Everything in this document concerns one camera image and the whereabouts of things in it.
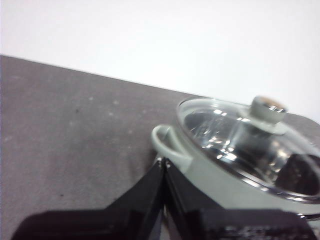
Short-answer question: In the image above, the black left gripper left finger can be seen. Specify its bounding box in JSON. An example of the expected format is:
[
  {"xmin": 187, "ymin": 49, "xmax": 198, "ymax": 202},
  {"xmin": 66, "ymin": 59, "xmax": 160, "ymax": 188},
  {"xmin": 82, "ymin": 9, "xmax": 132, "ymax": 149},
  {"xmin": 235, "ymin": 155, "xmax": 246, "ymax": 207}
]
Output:
[{"xmin": 11, "ymin": 158, "xmax": 166, "ymax": 240}]

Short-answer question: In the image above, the pale green electric pot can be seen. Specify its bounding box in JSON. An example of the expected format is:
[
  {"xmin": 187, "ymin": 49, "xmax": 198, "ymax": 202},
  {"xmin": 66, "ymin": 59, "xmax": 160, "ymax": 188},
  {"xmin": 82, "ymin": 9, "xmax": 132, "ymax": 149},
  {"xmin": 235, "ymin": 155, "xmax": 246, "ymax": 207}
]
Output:
[{"xmin": 151, "ymin": 97, "xmax": 320, "ymax": 223}]

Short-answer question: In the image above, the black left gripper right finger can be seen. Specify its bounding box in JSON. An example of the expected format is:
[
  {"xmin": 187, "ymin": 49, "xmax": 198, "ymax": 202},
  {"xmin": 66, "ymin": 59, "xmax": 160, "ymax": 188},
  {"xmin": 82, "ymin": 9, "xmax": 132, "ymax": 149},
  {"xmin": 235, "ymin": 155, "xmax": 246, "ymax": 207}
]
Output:
[{"xmin": 163, "ymin": 159, "xmax": 317, "ymax": 240}]

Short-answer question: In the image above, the glass lid with green knob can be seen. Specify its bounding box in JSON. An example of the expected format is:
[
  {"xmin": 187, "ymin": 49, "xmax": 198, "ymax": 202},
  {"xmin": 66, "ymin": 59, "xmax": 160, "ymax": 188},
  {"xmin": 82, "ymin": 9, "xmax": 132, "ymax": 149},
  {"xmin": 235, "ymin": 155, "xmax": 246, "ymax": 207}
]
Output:
[{"xmin": 176, "ymin": 95, "xmax": 320, "ymax": 201}]

